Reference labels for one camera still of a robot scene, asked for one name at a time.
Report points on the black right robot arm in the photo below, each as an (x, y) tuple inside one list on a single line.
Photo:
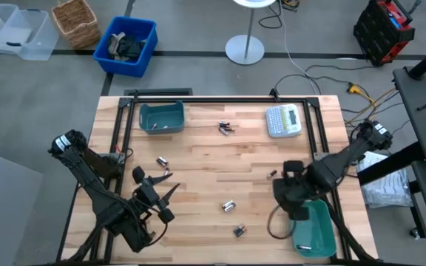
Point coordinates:
[(338, 162)]

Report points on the red black tool box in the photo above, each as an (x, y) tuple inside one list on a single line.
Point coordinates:
[(379, 33)]

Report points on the black floor grille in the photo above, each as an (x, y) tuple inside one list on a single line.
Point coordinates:
[(157, 91)]

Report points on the small red clip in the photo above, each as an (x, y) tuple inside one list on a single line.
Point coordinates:
[(118, 147)]

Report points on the dark clothes bundle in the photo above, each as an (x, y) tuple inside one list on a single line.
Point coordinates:
[(128, 48)]

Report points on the wicker basket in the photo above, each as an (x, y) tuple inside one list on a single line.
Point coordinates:
[(76, 26)]

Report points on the white label maker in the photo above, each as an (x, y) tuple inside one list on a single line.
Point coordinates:
[(283, 120)]

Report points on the black white column floor stand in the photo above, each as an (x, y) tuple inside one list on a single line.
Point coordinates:
[(244, 50)]

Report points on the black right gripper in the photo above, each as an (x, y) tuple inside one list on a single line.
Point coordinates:
[(300, 192)]

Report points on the teal deep plastic bin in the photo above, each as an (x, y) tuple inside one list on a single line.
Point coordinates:
[(168, 111)]

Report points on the black copper battery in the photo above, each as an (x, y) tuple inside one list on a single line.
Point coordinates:
[(230, 129), (242, 232), (271, 173), (237, 229)]

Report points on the teal shallow plastic tray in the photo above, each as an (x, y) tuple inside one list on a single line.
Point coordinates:
[(316, 232)]

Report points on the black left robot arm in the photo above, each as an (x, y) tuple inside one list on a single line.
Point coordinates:
[(87, 177)]

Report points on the blue plastic crate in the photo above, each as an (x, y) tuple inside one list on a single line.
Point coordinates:
[(124, 66)]

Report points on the small caster wheel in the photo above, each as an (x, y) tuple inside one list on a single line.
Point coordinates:
[(414, 232)]

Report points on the black aluminium table frame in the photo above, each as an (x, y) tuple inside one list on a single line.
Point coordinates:
[(235, 100)]

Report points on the clear plastic bag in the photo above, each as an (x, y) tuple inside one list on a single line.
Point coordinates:
[(387, 192)]

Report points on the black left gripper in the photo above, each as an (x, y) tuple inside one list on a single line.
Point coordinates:
[(148, 196)]

